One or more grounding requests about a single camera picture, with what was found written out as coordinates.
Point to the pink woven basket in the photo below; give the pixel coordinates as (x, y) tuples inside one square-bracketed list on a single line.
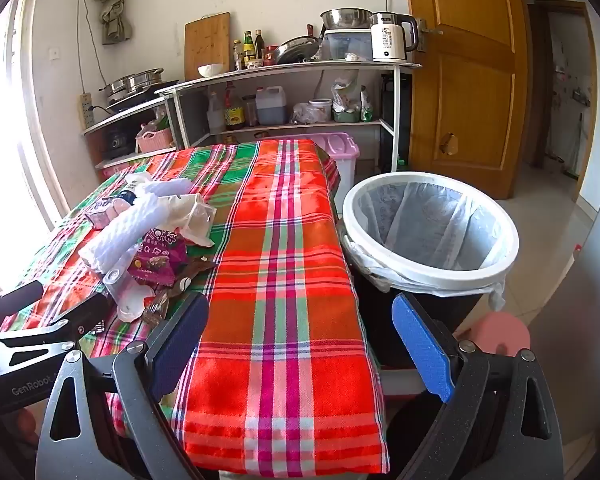
[(155, 141)]

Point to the white power strip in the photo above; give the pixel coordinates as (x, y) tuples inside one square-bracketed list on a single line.
[(85, 110)]

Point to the steel frying pan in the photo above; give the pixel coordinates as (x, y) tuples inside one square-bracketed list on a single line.
[(295, 50)]

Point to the pink lidded storage box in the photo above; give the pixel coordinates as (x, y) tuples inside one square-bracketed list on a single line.
[(340, 147)]

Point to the white paper cup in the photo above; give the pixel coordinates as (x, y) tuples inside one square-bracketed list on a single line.
[(130, 195)]

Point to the steel mixing bowl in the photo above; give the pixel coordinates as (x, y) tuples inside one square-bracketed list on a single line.
[(347, 19)]

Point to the white ceramic bowl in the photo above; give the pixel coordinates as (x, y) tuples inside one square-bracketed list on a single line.
[(210, 71)]

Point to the clear plastic bottle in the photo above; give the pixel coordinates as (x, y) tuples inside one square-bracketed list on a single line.
[(216, 117)]

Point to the steel steamer pot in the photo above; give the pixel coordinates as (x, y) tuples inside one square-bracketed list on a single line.
[(130, 85)]

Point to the red green plaid tablecloth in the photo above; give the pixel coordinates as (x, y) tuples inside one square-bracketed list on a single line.
[(280, 260)]

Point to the green printed packet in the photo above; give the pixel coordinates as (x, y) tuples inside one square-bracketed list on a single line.
[(366, 107)]

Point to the green capped sauce bottle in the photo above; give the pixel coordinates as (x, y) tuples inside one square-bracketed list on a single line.
[(250, 52)]

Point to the small clear bottle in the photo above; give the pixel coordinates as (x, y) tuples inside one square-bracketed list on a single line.
[(237, 57)]

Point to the small dark candy wrapper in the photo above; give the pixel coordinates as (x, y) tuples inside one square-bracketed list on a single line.
[(155, 307)]

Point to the purple snack packet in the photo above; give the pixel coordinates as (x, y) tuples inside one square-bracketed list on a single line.
[(155, 260)]

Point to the white printed food bag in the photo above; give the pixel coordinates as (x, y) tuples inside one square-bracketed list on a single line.
[(345, 95)]

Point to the dark glass jar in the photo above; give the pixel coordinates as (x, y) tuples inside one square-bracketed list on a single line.
[(250, 110)]

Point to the low white metal rack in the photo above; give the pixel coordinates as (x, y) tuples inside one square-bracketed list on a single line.
[(130, 111)]

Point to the white electric kettle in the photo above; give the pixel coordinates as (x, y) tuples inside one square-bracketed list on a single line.
[(387, 40)]

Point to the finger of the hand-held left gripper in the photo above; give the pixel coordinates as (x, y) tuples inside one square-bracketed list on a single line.
[(17, 302), (80, 317)]

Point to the wooden door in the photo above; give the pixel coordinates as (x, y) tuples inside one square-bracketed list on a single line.
[(470, 100)]

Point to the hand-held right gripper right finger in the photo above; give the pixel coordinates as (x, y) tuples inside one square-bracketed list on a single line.
[(422, 350)]

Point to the white plastic tub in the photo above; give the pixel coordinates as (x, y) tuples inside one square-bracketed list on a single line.
[(321, 107)]

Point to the hanging grey cloth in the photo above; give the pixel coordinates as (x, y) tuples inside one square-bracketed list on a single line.
[(112, 20)]

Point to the white round trash bin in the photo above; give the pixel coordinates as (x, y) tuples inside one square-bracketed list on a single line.
[(430, 220)]

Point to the dark liquid plastic jug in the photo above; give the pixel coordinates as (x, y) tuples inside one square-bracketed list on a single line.
[(271, 107)]

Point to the silver refrigerator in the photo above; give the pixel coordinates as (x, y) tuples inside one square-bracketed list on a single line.
[(580, 360)]

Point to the wooden doorway frame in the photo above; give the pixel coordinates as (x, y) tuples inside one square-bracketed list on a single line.
[(587, 110)]

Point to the clear plastic storage box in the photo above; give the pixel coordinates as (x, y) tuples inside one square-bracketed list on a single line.
[(347, 42)]

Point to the window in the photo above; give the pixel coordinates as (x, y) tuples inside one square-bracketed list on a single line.
[(10, 160)]

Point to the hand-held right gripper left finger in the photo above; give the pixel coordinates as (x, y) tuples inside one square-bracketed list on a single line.
[(177, 345)]

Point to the yellow label sauce bottle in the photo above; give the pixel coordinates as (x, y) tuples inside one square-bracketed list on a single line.
[(234, 115)]

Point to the metal door latch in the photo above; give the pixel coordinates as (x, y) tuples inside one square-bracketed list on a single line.
[(422, 30)]

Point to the wooden cutting board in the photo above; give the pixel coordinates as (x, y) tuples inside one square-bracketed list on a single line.
[(207, 45)]

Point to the clear plastic cup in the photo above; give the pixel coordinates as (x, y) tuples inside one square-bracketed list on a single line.
[(125, 290)]

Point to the beige paper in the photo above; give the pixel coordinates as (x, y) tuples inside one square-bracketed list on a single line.
[(190, 215)]

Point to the crumpled white wrapper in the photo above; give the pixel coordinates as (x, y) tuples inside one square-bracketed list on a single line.
[(352, 56)]

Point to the white rimmed black bin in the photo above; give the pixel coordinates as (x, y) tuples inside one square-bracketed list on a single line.
[(430, 275)]

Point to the green bowl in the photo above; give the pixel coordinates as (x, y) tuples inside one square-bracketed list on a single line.
[(346, 117)]

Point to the red lidded jar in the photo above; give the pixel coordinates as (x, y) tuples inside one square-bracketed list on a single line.
[(271, 55)]

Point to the crumpled clear plastic bag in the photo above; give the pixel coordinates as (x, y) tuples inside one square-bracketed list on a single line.
[(302, 115)]

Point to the pink milk carton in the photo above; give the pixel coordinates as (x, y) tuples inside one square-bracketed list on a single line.
[(100, 215)]

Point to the pink plastic stool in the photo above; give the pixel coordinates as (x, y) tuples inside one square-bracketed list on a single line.
[(505, 330)]

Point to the brown foil wrapper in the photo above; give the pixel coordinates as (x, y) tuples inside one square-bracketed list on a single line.
[(195, 270)]

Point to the tall white metal rack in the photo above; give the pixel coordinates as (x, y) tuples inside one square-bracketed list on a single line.
[(290, 71)]

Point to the dark sauce bottle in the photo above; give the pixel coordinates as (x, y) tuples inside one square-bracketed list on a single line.
[(259, 47)]

